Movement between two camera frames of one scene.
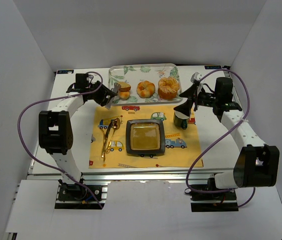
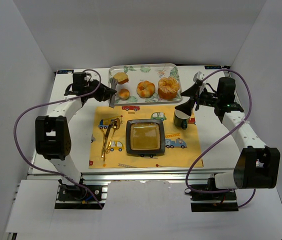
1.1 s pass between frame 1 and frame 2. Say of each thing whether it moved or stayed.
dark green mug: stayed
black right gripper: stayed
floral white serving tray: stayed
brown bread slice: moved
